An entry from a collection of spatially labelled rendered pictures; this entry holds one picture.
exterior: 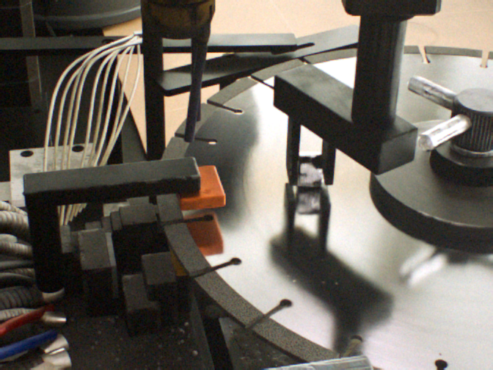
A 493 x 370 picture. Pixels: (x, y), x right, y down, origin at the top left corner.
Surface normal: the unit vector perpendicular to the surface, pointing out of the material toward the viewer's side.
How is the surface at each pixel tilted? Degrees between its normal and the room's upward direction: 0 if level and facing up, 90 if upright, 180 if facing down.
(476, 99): 0
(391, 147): 90
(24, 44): 0
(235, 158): 0
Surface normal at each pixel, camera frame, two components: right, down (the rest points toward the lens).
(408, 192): -0.06, -0.80
